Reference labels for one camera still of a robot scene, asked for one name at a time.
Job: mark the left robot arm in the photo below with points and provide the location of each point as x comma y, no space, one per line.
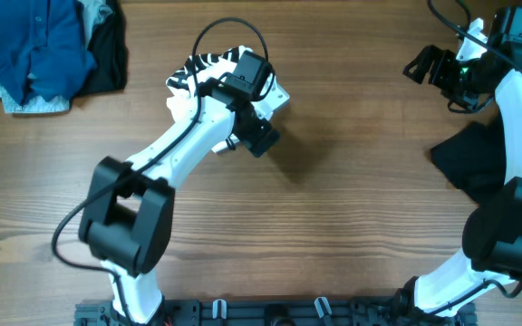
128,223

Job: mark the black garment in pile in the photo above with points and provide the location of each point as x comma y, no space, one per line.
109,50

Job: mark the grey garment in pile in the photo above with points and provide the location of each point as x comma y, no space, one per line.
93,14

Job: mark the blue shirt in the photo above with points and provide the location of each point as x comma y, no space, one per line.
42,50

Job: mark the white t-shirt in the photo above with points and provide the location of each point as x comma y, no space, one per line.
218,85

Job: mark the light patterned garment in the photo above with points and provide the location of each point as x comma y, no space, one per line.
36,105

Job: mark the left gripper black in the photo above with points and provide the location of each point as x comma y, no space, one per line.
249,136

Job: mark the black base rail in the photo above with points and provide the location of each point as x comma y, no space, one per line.
360,311

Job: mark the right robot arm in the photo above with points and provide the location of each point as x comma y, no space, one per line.
486,68

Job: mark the black t-shirt right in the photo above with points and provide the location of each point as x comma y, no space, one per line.
474,160

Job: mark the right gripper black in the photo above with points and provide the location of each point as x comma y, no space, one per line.
443,77

